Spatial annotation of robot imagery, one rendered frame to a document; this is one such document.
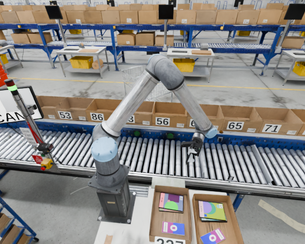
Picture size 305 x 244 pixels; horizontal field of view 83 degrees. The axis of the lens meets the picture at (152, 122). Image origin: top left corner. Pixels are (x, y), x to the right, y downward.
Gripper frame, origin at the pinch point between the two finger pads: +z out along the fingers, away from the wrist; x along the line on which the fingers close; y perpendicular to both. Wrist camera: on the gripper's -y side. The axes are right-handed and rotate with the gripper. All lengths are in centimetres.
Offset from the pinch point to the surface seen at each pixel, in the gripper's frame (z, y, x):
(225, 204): 4, 39, 36
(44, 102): -24, -208, 43
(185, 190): 9.0, 6.5, 31.4
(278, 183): -38, 79, 43
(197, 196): 9.5, 16.9, 31.5
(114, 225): 56, -33, 32
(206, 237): 34, 30, 29
